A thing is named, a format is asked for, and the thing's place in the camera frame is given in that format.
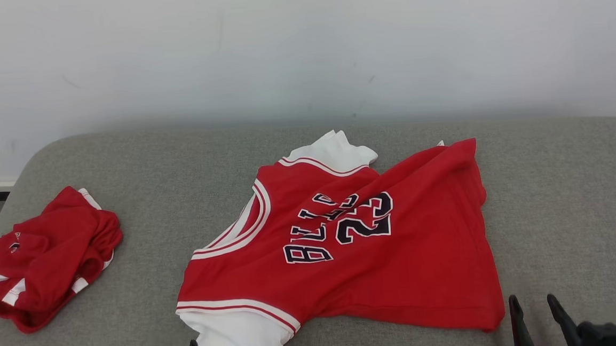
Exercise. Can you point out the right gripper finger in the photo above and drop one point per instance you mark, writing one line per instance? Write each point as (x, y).
(570, 333)
(521, 336)

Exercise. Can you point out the red jersey with white sleeves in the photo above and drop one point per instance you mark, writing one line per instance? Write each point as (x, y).
(400, 274)

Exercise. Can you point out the red shorts with white stripes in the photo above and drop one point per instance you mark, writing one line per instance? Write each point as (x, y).
(51, 263)

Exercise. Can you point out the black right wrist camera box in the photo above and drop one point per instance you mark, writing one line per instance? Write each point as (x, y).
(604, 337)

